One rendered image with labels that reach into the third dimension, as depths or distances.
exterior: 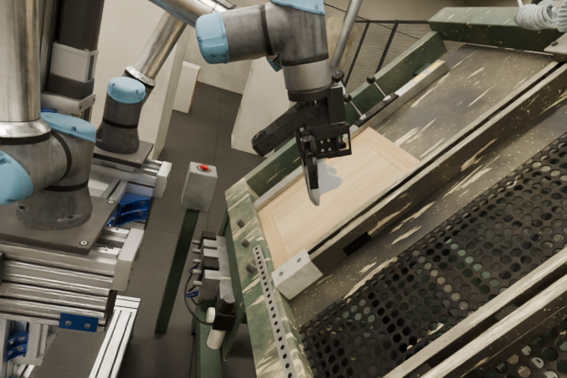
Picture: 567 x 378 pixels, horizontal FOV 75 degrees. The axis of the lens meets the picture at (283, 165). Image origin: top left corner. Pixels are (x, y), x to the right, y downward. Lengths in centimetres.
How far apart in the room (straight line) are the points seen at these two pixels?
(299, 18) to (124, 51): 294
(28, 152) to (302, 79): 48
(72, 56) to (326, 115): 71
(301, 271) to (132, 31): 271
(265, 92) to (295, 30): 436
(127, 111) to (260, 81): 365
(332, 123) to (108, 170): 96
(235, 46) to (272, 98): 436
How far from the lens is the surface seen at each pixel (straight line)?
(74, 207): 94
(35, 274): 102
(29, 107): 76
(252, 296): 117
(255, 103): 492
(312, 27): 56
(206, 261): 138
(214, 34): 58
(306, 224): 127
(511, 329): 78
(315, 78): 57
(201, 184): 164
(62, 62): 111
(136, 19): 339
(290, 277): 108
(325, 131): 59
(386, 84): 178
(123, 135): 136
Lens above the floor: 156
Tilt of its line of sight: 18 degrees down
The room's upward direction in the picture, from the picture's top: 19 degrees clockwise
